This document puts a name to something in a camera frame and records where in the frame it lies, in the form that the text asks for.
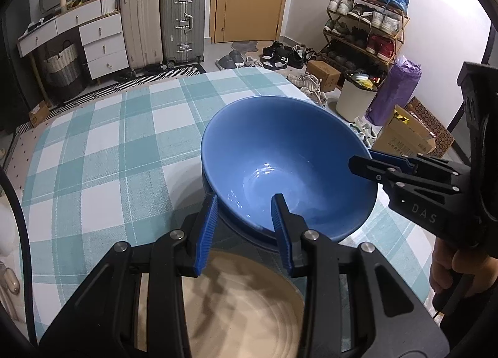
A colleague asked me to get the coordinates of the white trash bin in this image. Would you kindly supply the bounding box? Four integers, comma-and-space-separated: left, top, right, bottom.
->
336, 73, 378, 122

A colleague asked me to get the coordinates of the purple plastic bag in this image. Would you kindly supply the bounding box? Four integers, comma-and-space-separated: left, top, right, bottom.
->
365, 55, 422, 126

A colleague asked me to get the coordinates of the woven laundry basket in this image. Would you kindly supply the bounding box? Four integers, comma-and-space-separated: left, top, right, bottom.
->
42, 39, 83, 92

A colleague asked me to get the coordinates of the wooden shoe rack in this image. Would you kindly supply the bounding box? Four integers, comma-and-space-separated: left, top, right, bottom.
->
322, 0, 410, 71

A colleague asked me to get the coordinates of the silver aluminium suitcase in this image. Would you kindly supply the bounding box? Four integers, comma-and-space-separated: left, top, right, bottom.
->
160, 0, 205, 68

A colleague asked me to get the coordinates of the cream plate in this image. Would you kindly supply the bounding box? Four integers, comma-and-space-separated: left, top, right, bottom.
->
133, 250, 306, 358

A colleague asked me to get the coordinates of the teal plaid tablecloth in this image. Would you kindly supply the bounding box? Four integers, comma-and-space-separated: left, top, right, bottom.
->
21, 66, 439, 343

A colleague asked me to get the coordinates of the blue bowl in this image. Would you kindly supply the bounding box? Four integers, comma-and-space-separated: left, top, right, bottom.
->
201, 96, 377, 242
202, 168, 284, 252

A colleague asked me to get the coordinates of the small brown cardboard box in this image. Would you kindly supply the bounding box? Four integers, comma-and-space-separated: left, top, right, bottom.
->
306, 60, 341, 92

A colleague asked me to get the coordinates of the small beige case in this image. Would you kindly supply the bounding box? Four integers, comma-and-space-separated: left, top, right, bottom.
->
0, 265, 20, 295

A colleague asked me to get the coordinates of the black cable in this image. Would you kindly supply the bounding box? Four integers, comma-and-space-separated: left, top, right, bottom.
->
0, 167, 40, 345

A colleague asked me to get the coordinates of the right hand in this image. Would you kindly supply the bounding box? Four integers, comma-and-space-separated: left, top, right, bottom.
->
430, 238, 497, 296

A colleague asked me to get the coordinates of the white drawer desk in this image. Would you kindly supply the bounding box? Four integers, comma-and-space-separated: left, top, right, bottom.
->
17, 0, 128, 80

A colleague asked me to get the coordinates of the beige hard suitcase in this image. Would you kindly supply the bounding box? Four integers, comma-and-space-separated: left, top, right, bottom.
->
120, 0, 164, 70

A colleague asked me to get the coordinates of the open cardboard box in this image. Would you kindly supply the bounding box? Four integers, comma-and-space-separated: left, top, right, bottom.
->
372, 97, 454, 158

